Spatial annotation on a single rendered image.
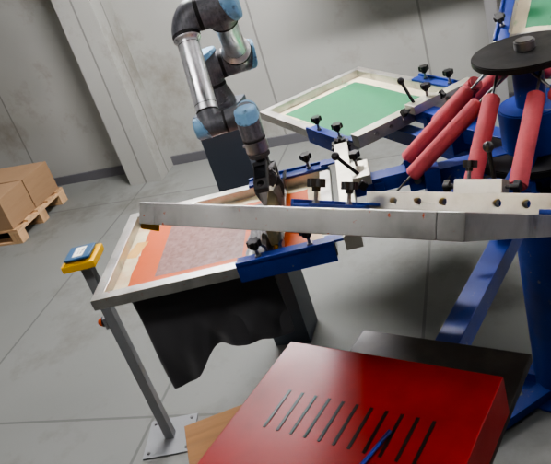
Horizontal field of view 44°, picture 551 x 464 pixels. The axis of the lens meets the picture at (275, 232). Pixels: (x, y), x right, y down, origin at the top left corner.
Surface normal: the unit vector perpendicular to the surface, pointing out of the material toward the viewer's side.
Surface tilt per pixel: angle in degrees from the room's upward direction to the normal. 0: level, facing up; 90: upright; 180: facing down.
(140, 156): 90
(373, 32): 90
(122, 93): 90
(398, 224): 58
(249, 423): 0
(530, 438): 0
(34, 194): 90
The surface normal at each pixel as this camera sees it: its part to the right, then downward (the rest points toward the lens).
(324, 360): -0.28, -0.84
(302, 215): -0.58, 0.01
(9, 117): -0.22, 0.52
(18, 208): 0.93, -0.12
